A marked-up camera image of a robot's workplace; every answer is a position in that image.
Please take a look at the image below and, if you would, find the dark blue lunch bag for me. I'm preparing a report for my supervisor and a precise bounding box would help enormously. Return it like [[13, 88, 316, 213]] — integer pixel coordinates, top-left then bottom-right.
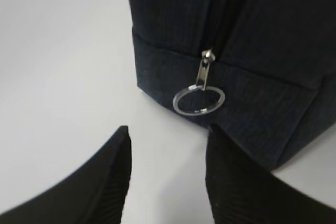
[[129, 0, 335, 170]]

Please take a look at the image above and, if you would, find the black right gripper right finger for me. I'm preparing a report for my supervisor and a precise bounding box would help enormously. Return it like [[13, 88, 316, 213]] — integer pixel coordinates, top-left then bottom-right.
[[205, 124, 335, 223]]

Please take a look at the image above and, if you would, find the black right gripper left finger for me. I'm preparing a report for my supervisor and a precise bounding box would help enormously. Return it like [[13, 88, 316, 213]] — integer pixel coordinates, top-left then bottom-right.
[[1, 126, 132, 223]]

